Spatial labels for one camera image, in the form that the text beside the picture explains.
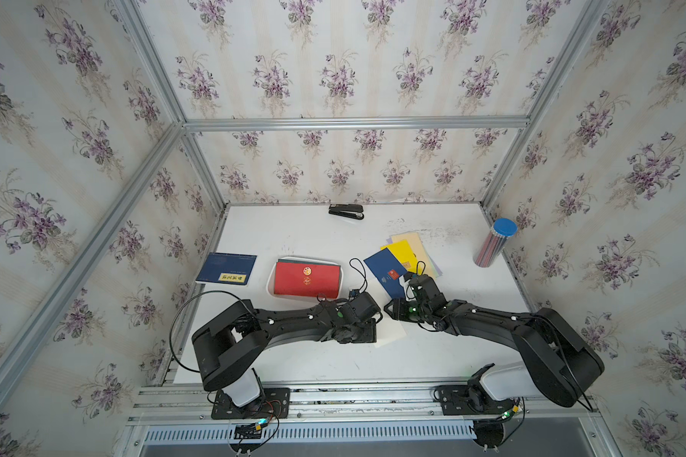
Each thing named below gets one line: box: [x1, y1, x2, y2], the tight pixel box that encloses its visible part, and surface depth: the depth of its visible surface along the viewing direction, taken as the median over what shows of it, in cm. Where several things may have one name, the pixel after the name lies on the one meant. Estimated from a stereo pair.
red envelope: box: [274, 261, 341, 299], surface depth 95 cm
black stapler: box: [327, 203, 365, 220], surface depth 117 cm
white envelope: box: [374, 311, 407, 349], surface depth 86 cm
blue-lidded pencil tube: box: [472, 217, 519, 268], surface depth 91 cm
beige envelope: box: [390, 231, 437, 279], surface depth 109 cm
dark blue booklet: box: [196, 252, 258, 285], surface depth 103 cm
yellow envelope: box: [380, 239, 423, 276], surface depth 107 cm
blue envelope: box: [363, 247, 408, 299], surface depth 104 cm
